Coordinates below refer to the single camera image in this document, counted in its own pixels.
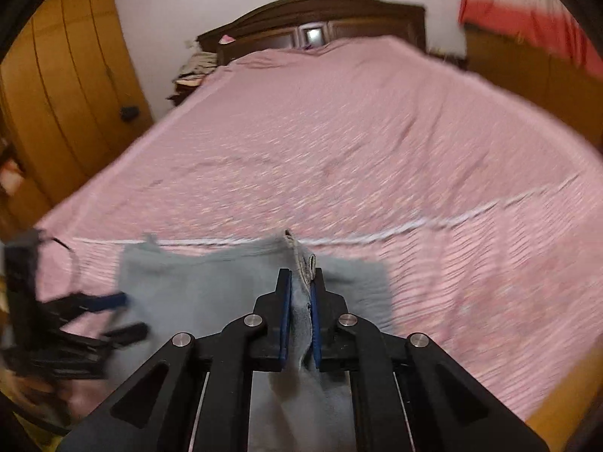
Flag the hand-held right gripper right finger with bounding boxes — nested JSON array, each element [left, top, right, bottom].
[[311, 267, 549, 452]]

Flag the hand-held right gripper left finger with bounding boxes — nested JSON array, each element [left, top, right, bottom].
[[59, 268, 292, 452]]

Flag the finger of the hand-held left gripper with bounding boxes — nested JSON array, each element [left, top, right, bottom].
[[42, 291, 129, 321], [66, 322, 149, 347]]

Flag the grey pants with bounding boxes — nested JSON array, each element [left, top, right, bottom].
[[115, 228, 394, 452]]

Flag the pink floral bedspread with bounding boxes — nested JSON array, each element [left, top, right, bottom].
[[35, 35, 603, 422]]

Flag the wooden wardrobe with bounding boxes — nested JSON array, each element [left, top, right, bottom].
[[0, 0, 154, 227]]

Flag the pile of clothes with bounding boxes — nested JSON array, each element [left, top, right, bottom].
[[167, 40, 220, 104]]

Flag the dark wooden headboard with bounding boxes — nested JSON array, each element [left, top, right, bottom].
[[195, 0, 427, 67]]

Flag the wooden cabinet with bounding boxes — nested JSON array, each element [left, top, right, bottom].
[[464, 21, 603, 161]]

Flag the red and white cloth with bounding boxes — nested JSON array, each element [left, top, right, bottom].
[[459, 0, 603, 81]]

